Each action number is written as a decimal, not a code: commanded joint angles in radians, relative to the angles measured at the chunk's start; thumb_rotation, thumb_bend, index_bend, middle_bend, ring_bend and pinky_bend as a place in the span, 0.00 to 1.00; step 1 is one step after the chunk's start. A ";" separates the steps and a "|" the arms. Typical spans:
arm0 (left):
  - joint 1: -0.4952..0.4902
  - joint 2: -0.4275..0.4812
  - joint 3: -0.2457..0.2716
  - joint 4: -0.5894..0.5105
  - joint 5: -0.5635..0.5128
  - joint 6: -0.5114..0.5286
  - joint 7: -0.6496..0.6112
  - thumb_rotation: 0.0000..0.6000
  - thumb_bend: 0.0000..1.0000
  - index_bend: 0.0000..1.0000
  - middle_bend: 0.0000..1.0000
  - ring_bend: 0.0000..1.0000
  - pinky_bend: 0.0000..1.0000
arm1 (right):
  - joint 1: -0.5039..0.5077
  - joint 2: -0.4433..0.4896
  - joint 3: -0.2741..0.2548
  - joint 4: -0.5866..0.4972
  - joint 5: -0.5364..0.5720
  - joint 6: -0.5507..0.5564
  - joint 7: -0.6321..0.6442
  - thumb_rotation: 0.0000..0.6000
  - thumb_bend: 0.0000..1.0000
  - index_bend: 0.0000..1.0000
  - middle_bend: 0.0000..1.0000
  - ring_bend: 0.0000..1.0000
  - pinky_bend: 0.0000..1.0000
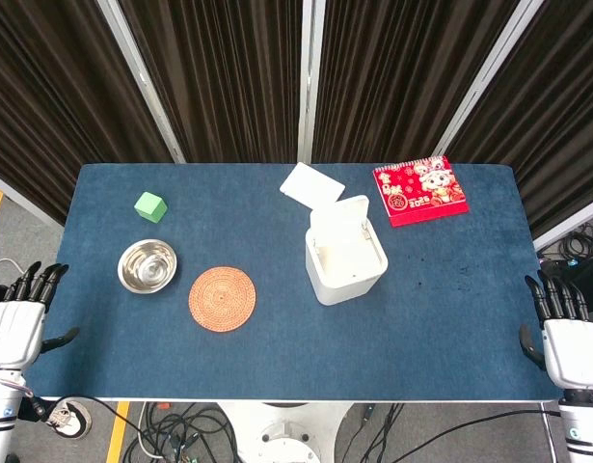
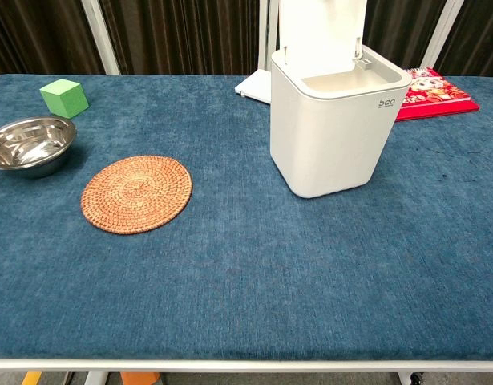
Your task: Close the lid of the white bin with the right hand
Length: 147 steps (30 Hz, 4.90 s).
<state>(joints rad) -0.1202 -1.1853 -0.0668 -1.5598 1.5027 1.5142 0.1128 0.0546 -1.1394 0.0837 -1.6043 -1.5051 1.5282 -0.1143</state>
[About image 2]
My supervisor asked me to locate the white square plastic box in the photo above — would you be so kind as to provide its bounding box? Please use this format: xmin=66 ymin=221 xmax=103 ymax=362
xmin=269 ymin=0 xmax=414 ymax=200

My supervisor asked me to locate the blue table cloth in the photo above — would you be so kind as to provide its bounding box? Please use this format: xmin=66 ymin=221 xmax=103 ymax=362
xmin=0 ymin=74 xmax=493 ymax=361

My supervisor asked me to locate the flat white rectangular box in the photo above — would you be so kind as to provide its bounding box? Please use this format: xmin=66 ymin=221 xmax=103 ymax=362
xmin=234 ymin=68 xmax=273 ymax=106

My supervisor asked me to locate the round woven rattan coaster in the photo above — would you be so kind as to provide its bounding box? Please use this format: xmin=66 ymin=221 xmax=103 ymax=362
xmin=80 ymin=155 xmax=193 ymax=236

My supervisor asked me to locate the dark brown curtain panel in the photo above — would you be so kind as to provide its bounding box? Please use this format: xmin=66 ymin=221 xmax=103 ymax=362
xmin=434 ymin=0 xmax=493 ymax=78
xmin=96 ymin=0 xmax=260 ymax=76
xmin=0 ymin=0 xmax=107 ymax=80
xmin=362 ymin=0 xmax=447 ymax=70

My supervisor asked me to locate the green cube block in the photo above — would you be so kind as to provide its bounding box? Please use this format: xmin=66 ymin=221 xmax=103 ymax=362
xmin=39 ymin=79 xmax=90 ymax=120

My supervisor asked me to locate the red desk calendar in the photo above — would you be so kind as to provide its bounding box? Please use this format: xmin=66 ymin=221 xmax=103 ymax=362
xmin=394 ymin=67 xmax=481 ymax=123

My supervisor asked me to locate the orange plastic object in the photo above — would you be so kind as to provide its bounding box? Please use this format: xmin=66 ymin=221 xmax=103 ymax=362
xmin=119 ymin=371 xmax=161 ymax=385

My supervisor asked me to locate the stainless steel bowl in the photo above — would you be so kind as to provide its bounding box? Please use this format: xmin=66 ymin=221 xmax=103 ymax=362
xmin=0 ymin=115 xmax=78 ymax=180

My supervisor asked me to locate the white partition post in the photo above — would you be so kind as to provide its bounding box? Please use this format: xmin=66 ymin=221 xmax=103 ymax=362
xmin=257 ymin=0 xmax=280 ymax=74
xmin=419 ymin=0 xmax=466 ymax=75
xmin=80 ymin=0 xmax=121 ymax=76

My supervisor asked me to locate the white table frame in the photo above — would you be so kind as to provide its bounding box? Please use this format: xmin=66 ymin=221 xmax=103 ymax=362
xmin=0 ymin=355 xmax=493 ymax=385

